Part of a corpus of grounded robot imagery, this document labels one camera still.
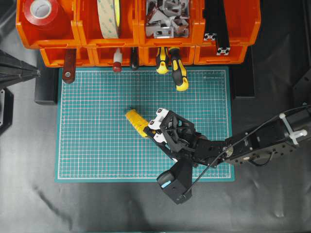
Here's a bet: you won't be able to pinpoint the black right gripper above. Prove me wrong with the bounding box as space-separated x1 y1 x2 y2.
143 108 209 167

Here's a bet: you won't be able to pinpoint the yellow utility cutter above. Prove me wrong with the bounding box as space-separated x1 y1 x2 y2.
125 109 149 138

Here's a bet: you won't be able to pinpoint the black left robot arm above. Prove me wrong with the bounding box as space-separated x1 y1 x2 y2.
0 50 40 133

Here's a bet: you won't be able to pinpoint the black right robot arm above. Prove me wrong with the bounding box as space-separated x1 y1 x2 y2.
143 106 311 167

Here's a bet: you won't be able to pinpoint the orange container rack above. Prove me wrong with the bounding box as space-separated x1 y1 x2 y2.
16 0 261 67

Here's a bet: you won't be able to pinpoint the yellow black screwdriver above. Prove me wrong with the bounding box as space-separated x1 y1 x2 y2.
169 47 189 92
155 47 169 74

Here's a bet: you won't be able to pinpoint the green cutting mat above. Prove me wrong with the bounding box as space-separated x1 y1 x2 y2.
55 66 232 183

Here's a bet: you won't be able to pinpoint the white red glue bottle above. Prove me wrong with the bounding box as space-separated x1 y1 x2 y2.
112 48 123 72

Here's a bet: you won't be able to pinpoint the silver metal corner brackets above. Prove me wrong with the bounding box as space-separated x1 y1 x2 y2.
145 0 190 39

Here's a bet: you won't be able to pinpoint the black aluminium extrusion bar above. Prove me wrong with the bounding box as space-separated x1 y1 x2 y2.
210 0 230 56

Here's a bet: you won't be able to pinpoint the beige double-sided tape roll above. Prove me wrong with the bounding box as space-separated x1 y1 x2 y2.
97 0 121 39

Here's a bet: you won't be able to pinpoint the red tape roll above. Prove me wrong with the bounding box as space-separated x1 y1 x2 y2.
22 0 66 31

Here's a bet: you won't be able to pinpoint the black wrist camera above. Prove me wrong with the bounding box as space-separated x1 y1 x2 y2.
157 159 192 204

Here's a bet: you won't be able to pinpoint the black handled tool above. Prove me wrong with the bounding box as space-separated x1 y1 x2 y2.
130 47 139 71

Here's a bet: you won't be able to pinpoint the brown handled tool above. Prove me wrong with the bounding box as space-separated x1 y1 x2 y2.
62 49 77 84

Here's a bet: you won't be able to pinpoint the black camera cable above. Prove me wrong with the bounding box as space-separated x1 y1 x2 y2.
183 104 311 196

